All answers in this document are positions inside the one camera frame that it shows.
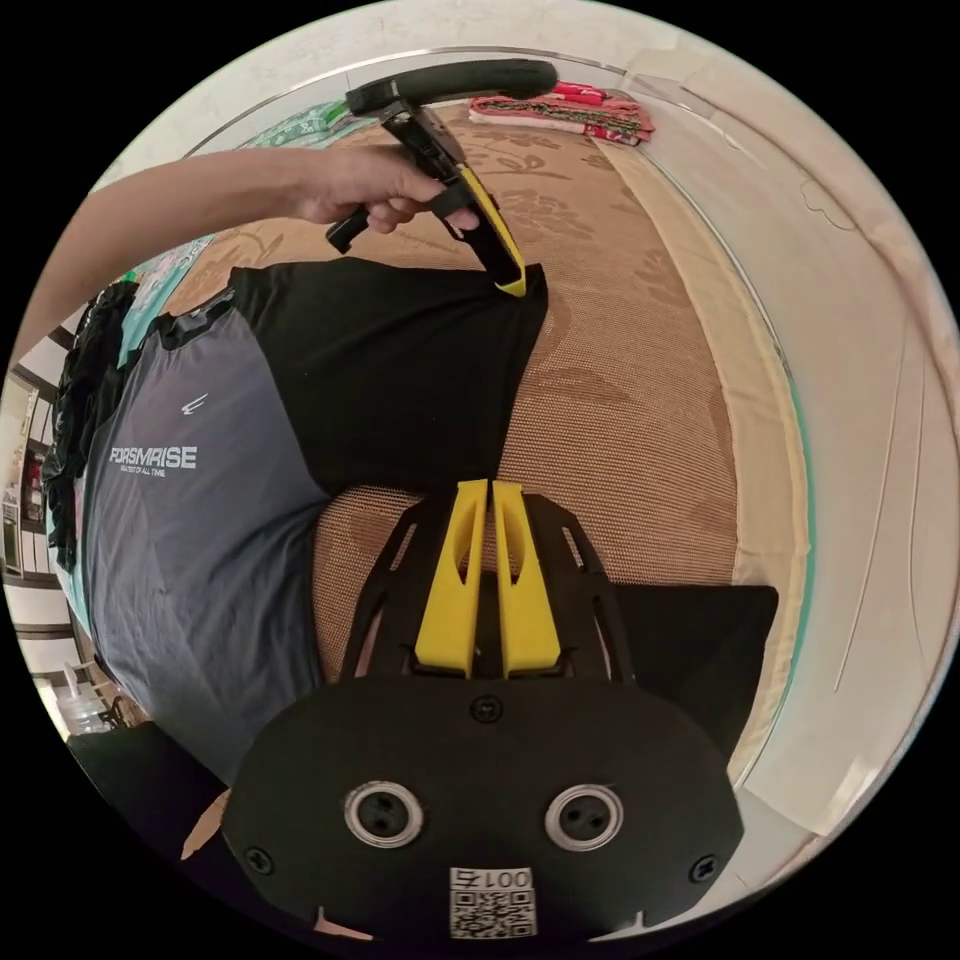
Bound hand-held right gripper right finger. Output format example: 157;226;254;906
492;479;564;680

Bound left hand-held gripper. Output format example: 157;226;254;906
326;104;529;298

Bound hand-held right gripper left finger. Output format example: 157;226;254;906
414;479;490;680

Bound gray t-shirt with black sleeves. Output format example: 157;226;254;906
71;258;553;785

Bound person's left forearm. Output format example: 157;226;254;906
11;146;331;369

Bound person's left hand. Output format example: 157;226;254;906
294;152;482;236

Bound person's right hand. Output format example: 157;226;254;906
182;785;229;862

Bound pile of clothes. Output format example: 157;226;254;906
468;80;659;148

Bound person's body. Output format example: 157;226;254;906
65;722;231;888

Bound black ruffled garment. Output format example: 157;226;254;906
41;288;149;569

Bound shelf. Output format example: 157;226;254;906
0;367;48;580

